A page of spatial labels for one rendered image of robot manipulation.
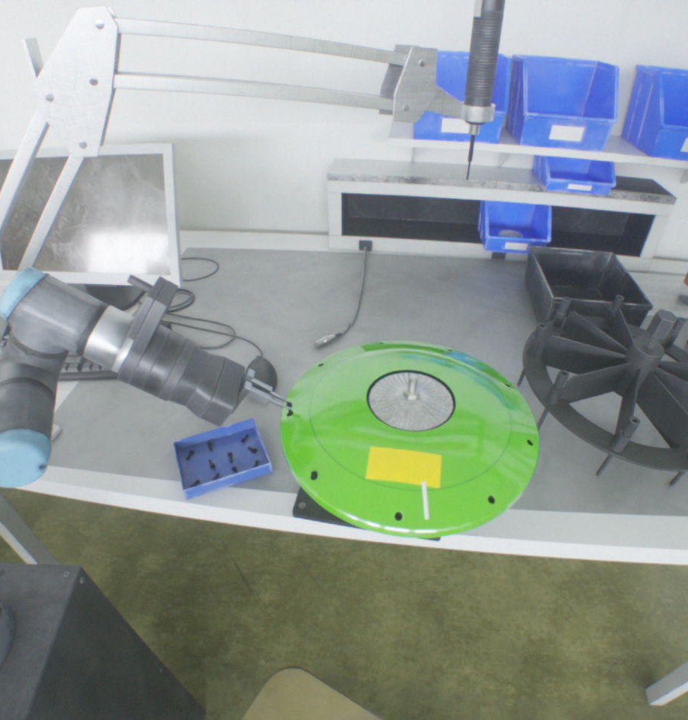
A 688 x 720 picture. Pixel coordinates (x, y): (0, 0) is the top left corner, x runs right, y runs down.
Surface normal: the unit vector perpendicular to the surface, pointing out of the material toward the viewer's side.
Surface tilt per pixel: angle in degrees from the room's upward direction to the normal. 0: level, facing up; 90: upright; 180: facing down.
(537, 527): 0
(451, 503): 24
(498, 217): 90
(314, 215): 90
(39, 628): 0
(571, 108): 90
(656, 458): 4
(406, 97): 90
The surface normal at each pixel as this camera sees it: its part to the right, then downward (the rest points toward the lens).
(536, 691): 0.00, -0.78
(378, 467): -0.12, -0.57
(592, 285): -0.12, 0.57
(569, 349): -0.37, 0.60
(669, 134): -0.13, 0.74
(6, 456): 0.44, 0.61
